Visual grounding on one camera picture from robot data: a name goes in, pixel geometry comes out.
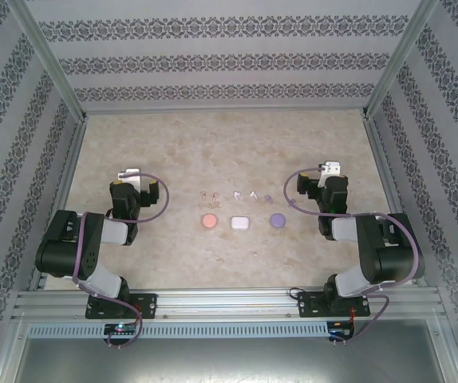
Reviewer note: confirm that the pink round earbud case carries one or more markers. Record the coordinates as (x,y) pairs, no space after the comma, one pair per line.
(208,222)

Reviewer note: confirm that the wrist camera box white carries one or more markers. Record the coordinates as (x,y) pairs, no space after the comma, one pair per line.
(131,179)
(330,169)

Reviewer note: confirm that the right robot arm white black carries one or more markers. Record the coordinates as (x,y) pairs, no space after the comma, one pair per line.
(392,255)

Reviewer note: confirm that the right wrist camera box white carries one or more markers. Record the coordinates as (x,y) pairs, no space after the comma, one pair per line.
(330,169)

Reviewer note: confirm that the white earbud charging case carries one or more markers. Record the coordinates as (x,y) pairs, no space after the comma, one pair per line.
(239,223)

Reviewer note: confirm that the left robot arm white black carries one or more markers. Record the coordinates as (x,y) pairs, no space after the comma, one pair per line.
(65,255)

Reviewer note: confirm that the aluminium frame post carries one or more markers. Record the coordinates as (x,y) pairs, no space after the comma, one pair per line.
(399,60)
(51,64)

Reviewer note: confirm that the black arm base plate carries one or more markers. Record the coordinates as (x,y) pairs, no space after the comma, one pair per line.
(306,305)
(149,305)

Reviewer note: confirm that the grey metal shelf sheet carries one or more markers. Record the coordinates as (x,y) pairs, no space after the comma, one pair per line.
(229,363)

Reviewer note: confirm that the aluminium mounting beam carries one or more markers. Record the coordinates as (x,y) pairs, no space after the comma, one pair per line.
(229,305)

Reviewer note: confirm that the small controller circuit board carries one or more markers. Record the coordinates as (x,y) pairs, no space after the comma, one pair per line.
(119,328)
(338,330)

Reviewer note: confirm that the purple round earbud case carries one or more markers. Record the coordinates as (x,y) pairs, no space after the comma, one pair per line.
(278,220)

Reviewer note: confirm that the aluminium table side rail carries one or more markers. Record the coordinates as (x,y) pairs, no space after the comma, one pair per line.
(385,179)
(63,199)

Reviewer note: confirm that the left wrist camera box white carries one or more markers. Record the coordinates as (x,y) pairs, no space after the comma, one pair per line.
(131,179)

